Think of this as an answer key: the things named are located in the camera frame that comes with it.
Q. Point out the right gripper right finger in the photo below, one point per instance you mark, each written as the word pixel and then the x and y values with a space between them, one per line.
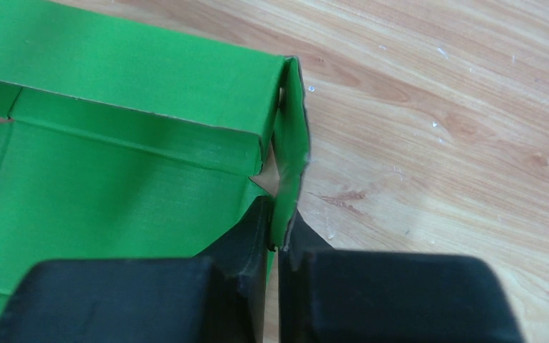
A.
pixel 336 295

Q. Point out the green paper box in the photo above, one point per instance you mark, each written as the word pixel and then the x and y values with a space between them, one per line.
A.
pixel 120 139

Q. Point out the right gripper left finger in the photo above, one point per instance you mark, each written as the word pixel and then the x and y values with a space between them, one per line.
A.
pixel 215 296

